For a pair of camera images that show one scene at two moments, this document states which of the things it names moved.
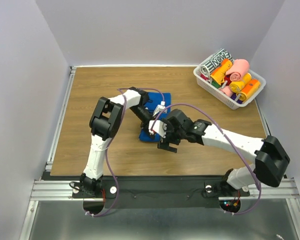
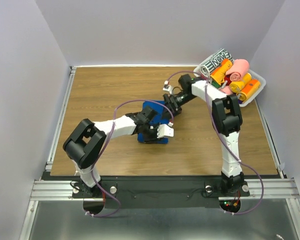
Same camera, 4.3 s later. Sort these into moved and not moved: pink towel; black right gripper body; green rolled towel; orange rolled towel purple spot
Moved: black right gripper body
Not moved: green rolled towel; orange rolled towel purple spot; pink towel
